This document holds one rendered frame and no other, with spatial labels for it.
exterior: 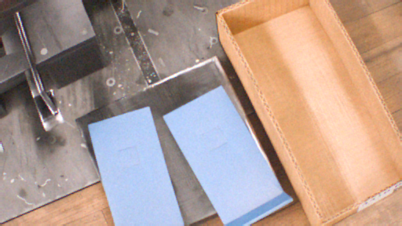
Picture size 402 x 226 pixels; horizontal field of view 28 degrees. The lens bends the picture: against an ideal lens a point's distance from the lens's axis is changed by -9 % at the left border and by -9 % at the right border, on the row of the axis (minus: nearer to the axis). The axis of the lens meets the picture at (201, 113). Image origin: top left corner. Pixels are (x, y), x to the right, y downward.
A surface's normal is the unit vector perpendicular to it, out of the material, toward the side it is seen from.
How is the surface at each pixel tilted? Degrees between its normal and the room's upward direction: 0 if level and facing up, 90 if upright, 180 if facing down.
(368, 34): 0
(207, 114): 0
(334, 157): 0
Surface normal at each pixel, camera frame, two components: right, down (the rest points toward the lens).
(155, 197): -0.07, -0.35
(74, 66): 0.41, 0.84
